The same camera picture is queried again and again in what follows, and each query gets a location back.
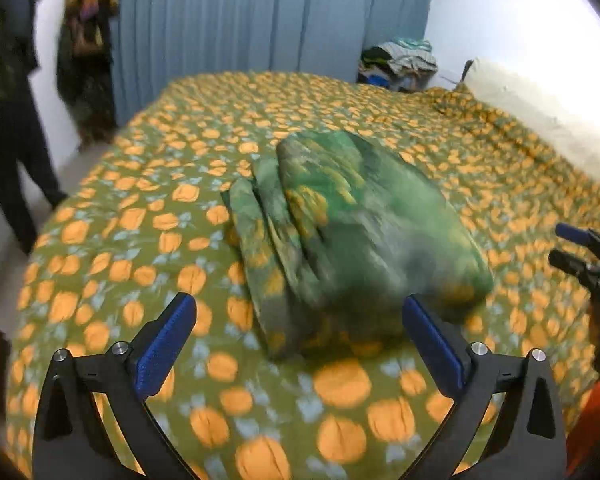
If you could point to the olive orange floral bedspread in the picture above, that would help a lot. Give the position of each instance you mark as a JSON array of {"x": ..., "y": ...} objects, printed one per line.
[{"x": 148, "y": 222}]

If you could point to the blue pleated curtain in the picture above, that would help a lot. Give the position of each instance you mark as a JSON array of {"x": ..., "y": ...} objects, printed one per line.
[{"x": 156, "y": 41}]

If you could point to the green patterned garment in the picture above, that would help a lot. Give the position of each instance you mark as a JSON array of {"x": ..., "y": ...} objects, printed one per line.
[{"x": 334, "y": 232}]

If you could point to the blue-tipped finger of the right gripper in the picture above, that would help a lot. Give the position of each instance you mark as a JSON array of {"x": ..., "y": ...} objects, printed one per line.
[{"x": 590, "y": 239}]

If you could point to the pile of clothes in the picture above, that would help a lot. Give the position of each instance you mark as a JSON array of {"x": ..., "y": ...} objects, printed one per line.
[{"x": 401, "y": 64}]

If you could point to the person in dark clothes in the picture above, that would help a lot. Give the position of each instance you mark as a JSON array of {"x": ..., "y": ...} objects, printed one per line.
[{"x": 22, "y": 139}]

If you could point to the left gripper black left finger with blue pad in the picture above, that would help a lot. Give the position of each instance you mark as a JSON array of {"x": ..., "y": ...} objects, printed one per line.
[{"x": 70, "y": 440}]

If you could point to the cream white pillow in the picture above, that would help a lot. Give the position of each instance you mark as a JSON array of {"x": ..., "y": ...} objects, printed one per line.
[{"x": 574, "y": 139}]

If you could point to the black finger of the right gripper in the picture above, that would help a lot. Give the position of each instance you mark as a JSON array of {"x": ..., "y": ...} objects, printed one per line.
[{"x": 587, "y": 274}]

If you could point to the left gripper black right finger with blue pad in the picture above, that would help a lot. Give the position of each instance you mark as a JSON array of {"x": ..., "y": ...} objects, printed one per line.
[{"x": 528, "y": 440}]

